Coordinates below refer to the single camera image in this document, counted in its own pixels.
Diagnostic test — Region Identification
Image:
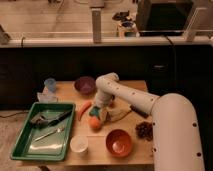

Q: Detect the teal sponge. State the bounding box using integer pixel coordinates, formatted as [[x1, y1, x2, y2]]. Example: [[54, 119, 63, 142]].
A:
[[89, 106, 100, 117]]

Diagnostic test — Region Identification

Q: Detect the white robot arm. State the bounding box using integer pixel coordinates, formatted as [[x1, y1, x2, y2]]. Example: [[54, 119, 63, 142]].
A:
[[95, 73, 205, 171]]

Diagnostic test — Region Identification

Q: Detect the green plastic tray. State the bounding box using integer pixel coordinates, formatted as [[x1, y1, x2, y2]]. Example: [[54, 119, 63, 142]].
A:
[[10, 102, 76, 161]]

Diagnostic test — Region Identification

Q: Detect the yellow banana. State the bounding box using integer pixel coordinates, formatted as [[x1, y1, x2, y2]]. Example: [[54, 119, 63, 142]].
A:
[[107, 109, 131, 122]]

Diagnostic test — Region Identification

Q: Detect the orange fruit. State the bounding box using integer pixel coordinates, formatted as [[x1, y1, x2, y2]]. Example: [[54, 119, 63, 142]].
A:
[[89, 117, 101, 130]]

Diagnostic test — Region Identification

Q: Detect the orange carrot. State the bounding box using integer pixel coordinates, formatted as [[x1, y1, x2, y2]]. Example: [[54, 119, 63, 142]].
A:
[[77, 101, 92, 121]]

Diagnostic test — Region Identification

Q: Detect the purple bowl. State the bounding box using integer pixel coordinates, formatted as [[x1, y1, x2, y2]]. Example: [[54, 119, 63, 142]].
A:
[[74, 76, 96, 95]]

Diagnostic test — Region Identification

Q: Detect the red bowl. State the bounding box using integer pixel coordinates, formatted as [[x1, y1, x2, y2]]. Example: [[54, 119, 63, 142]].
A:
[[105, 129, 133, 158]]

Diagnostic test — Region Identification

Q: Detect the wooden board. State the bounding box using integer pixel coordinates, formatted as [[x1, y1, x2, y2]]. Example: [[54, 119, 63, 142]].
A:
[[55, 80, 153, 166]]

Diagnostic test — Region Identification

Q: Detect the black rectangular block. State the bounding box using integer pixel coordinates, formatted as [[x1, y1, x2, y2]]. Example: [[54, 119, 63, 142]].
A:
[[130, 105, 149, 118]]

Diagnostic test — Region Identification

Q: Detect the white cup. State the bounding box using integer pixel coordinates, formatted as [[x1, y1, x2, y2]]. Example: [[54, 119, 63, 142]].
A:
[[70, 136, 88, 155]]

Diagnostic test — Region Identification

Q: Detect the dark grape bunch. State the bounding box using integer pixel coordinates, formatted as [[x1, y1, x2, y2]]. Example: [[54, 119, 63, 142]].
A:
[[135, 122, 153, 141]]

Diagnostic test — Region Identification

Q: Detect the metal spoon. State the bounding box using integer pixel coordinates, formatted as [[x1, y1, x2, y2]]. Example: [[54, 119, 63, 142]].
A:
[[34, 127, 65, 142]]

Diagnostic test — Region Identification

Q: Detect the clear plastic bag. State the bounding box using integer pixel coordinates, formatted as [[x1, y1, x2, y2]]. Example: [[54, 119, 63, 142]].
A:
[[37, 92, 58, 103]]

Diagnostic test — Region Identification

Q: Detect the black monitor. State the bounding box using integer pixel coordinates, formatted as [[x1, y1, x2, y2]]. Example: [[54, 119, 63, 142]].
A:
[[136, 0, 193, 36]]

